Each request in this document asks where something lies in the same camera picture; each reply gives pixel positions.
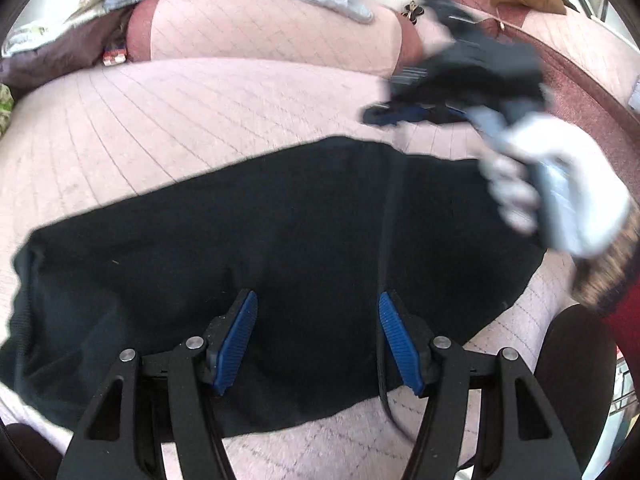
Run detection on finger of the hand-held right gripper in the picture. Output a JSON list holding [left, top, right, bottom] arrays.
[[361, 101, 473, 128]]

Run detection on pink quilted bedspread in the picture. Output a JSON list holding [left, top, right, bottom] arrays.
[[0, 56, 640, 480]]

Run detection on black pants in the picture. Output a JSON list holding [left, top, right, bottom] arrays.
[[0, 135, 547, 438]]

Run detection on pink quilted bolster pillow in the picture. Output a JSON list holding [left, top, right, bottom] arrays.
[[125, 0, 426, 78]]

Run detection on person's right hand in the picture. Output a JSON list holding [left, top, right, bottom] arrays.
[[477, 114, 634, 262]]

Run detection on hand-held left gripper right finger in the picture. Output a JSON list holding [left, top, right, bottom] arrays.
[[378, 292, 582, 480]]

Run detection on person's right forearm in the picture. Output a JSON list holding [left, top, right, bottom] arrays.
[[571, 217, 640, 313]]

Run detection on person's leg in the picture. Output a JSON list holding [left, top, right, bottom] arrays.
[[534, 304, 620, 461]]

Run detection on dark purple cloth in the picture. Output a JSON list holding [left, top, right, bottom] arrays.
[[0, 7, 135, 92]]

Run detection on black hair clip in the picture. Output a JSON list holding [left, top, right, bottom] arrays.
[[401, 0, 426, 25]]

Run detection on pale printed cloth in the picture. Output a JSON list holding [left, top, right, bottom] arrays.
[[1, 0, 132, 58]]

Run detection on small colourful packet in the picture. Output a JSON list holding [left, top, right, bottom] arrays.
[[102, 42, 128, 67]]

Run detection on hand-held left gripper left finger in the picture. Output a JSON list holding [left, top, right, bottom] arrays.
[[56, 289, 259, 480]]

